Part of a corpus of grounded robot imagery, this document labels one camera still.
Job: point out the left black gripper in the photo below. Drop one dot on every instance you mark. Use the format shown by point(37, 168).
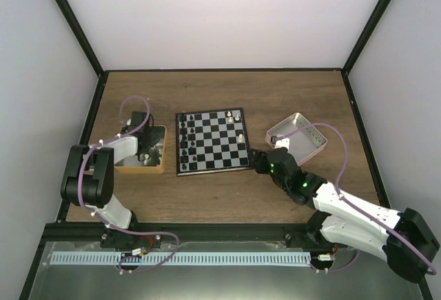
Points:
point(155, 139)

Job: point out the pink embossed metal tin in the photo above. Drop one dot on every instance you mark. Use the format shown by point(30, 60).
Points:
point(304, 144)

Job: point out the metal sheet cover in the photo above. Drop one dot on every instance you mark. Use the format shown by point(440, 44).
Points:
point(355, 277)

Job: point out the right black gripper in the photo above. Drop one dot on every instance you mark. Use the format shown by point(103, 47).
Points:
point(258, 163)

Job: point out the black and silver chessboard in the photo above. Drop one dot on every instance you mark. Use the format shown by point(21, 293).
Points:
point(213, 140)

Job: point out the gold metal tin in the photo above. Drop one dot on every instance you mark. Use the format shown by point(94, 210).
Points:
point(130, 165)

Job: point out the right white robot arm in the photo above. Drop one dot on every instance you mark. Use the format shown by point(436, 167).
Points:
point(402, 239)

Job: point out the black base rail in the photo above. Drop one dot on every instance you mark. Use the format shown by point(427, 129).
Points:
point(291, 235)

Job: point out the light blue slotted strip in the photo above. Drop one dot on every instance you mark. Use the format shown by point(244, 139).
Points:
point(291, 259)

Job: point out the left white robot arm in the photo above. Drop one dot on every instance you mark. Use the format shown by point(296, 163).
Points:
point(88, 180)

